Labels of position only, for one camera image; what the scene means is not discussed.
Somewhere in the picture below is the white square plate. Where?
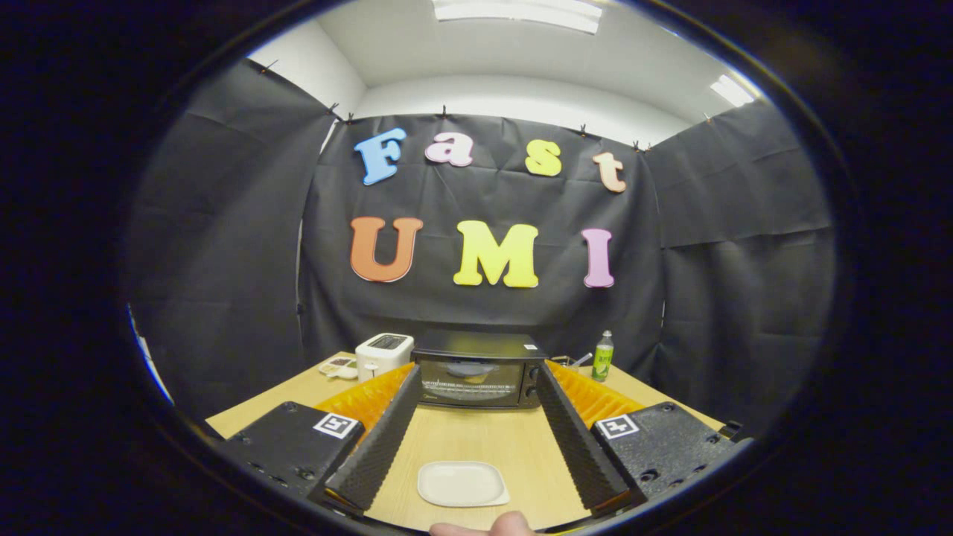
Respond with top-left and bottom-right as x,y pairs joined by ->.
417,461 -> 511,508

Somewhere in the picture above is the long ceiling light panel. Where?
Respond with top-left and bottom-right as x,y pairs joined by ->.
432,0 -> 602,34

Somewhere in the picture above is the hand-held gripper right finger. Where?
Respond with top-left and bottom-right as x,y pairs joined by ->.
535,360 -> 745,513

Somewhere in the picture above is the small ceiling light panel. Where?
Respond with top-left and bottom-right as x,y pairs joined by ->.
709,74 -> 754,107

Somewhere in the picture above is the green drink bottle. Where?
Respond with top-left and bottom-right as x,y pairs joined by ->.
592,331 -> 615,383

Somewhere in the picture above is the white pop-up toaster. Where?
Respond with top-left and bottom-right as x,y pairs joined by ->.
355,333 -> 415,383

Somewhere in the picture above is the black toaster oven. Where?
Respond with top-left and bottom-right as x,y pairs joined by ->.
411,330 -> 548,410

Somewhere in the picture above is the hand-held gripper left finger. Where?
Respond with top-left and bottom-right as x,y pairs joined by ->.
220,363 -> 424,514

